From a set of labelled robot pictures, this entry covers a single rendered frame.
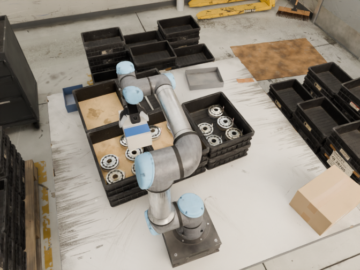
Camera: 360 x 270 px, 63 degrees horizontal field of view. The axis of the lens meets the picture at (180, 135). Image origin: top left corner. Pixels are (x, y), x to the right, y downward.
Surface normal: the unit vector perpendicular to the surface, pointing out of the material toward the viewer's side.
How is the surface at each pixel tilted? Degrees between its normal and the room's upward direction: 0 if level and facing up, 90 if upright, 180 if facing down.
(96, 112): 0
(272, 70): 0
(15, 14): 90
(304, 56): 0
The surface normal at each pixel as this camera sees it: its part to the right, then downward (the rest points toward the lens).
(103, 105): 0.01, -0.65
